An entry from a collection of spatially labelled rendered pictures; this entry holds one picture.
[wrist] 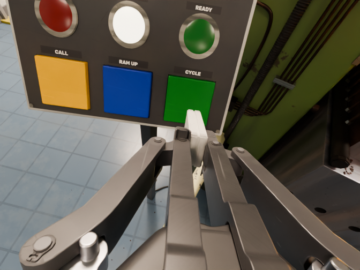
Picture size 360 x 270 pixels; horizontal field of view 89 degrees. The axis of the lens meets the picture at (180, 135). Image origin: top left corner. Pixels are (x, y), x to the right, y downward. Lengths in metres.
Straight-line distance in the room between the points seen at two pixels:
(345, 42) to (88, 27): 0.49
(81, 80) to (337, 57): 0.52
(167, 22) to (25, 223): 1.32
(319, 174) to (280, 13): 0.36
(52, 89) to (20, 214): 1.17
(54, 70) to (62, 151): 1.22
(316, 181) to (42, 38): 0.58
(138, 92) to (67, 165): 1.21
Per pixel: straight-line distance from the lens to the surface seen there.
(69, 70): 0.34
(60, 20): 0.34
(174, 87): 0.30
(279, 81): 0.57
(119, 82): 0.31
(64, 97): 0.35
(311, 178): 0.52
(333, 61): 0.56
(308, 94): 0.60
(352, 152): 0.53
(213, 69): 0.30
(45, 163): 1.54
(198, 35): 0.30
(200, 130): 0.16
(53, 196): 1.41
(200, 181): 0.64
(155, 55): 0.30
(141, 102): 0.31
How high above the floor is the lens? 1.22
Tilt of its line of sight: 54 degrees down
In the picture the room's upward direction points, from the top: 12 degrees clockwise
